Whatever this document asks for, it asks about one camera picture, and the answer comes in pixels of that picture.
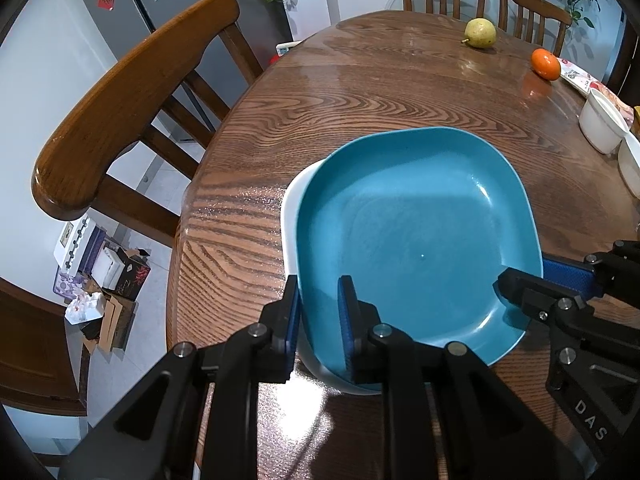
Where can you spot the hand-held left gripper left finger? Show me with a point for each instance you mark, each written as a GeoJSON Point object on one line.
{"type": "Point", "coordinates": [292, 320]}

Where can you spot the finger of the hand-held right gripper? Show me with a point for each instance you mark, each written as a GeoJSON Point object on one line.
{"type": "Point", "coordinates": [565, 275]}
{"type": "Point", "coordinates": [530, 295]}

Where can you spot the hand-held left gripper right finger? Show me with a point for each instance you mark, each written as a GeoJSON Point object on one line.
{"type": "Point", "coordinates": [346, 320]}

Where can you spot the large patterned square plate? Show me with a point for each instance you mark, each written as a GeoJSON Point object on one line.
{"type": "Point", "coordinates": [289, 240]}

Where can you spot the blue plate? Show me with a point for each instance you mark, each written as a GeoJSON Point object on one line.
{"type": "Point", "coordinates": [415, 240]}

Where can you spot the medium white bowl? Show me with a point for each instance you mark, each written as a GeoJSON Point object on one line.
{"type": "Point", "coordinates": [631, 165]}

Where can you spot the small deep white bowl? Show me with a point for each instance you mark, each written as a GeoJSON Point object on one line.
{"type": "Point", "coordinates": [600, 130]}

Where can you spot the dark printed box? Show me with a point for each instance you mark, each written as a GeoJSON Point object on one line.
{"type": "Point", "coordinates": [131, 272]}

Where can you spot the brown cardboard box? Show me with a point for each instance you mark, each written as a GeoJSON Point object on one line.
{"type": "Point", "coordinates": [112, 325]}

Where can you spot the white snack bag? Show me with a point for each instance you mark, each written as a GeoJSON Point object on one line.
{"type": "Point", "coordinates": [575, 75]}

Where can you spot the crumpled white paper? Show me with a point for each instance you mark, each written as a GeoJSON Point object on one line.
{"type": "Point", "coordinates": [82, 310]}

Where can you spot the orange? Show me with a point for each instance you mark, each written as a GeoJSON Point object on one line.
{"type": "Point", "coordinates": [545, 64]}

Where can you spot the dark wooden door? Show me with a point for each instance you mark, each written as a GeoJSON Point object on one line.
{"type": "Point", "coordinates": [625, 60]}

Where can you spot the green pear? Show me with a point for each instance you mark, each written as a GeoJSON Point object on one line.
{"type": "Point", "coordinates": [480, 32]}

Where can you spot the dark wooden cabinet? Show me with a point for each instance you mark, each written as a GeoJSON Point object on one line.
{"type": "Point", "coordinates": [35, 350]}

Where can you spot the small white box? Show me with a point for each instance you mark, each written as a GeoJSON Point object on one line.
{"type": "Point", "coordinates": [286, 49]}

